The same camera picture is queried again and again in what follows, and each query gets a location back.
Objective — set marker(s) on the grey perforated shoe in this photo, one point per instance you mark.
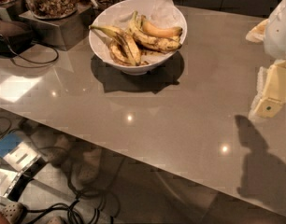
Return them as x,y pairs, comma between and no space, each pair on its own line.
13,212

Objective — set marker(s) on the glass jar of nuts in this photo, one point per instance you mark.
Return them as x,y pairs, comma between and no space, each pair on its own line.
52,9

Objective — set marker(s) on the long spotted banana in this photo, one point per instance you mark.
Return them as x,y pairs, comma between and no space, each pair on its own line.
162,44

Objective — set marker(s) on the spotted banana with stem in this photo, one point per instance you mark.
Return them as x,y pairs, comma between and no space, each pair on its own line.
124,39

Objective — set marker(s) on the dark device on table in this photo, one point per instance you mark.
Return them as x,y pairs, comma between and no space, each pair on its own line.
15,37

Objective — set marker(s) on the blue and white box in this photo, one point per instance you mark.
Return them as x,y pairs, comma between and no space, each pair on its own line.
17,153

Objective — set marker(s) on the white ceramic bowl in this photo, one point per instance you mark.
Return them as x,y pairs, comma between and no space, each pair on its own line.
119,15

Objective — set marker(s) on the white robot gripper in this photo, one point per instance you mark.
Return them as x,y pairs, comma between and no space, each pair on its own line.
279,32

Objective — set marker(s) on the white paper napkin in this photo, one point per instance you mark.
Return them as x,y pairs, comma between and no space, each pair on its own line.
163,14

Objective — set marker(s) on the yellow banana at rear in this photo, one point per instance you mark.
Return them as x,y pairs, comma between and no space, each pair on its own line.
150,29

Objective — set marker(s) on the white flat box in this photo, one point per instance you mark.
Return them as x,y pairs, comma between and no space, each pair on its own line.
8,180

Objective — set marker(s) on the brown bruised banana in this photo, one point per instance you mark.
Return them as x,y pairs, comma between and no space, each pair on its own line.
117,54

